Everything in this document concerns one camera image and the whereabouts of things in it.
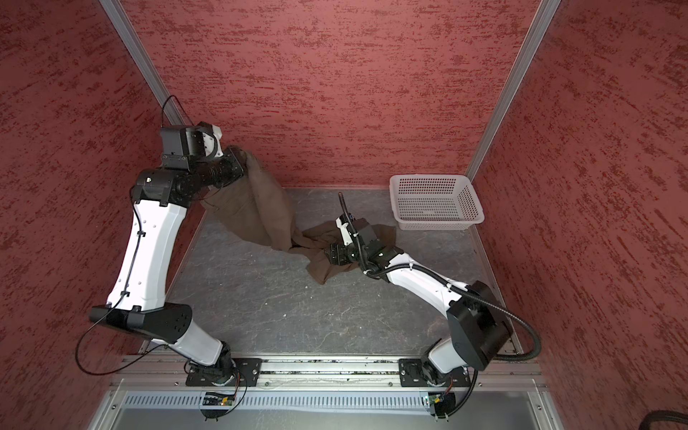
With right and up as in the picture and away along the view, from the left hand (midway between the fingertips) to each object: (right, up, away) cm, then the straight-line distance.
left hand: (253, 167), depth 69 cm
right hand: (+20, -26, +14) cm, 35 cm away
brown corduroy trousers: (+18, -25, +26) cm, 40 cm away
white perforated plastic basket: (+64, -7, +48) cm, 80 cm away
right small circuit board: (+49, -64, +3) cm, 80 cm away
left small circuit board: (-12, -64, +4) cm, 66 cm away
